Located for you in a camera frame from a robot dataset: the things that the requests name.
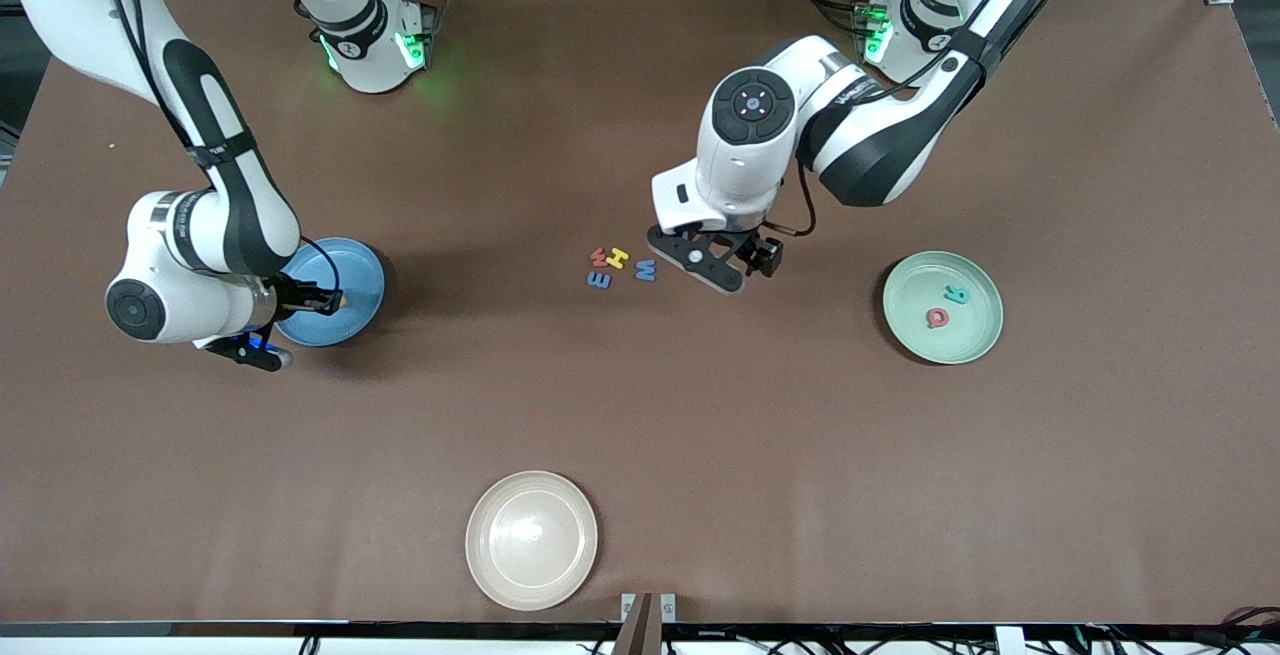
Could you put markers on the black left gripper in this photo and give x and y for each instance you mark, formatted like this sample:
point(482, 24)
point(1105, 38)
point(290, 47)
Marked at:
point(752, 246)

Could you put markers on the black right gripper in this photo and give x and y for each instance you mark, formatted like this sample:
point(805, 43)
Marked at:
point(293, 293)

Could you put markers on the blue foam letter W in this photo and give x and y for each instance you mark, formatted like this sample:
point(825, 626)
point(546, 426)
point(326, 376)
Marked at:
point(645, 273)

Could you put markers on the yellow foam letter H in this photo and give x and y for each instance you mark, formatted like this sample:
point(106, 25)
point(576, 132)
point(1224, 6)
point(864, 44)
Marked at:
point(618, 258)

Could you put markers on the blue foam letter m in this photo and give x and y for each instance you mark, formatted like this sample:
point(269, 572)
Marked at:
point(598, 280)

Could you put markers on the red foam letter Q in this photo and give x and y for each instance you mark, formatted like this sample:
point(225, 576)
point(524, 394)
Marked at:
point(929, 318)

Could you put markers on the teal digit 6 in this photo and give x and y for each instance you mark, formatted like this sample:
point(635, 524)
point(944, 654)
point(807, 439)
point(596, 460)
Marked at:
point(958, 295)

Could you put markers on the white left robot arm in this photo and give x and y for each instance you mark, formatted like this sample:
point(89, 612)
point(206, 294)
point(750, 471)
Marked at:
point(880, 145)

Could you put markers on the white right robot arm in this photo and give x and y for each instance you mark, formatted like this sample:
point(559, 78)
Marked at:
point(230, 195)

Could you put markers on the blue plate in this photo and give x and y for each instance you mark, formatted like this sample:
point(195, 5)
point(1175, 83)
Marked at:
point(350, 325)

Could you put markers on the green plate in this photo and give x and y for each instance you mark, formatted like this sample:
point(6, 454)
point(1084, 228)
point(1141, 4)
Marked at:
point(975, 335)

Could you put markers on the beige plate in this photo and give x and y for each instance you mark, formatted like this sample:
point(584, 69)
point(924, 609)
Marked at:
point(531, 540)

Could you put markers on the front camera mount bracket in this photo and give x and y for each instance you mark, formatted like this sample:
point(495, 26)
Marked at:
point(640, 635)

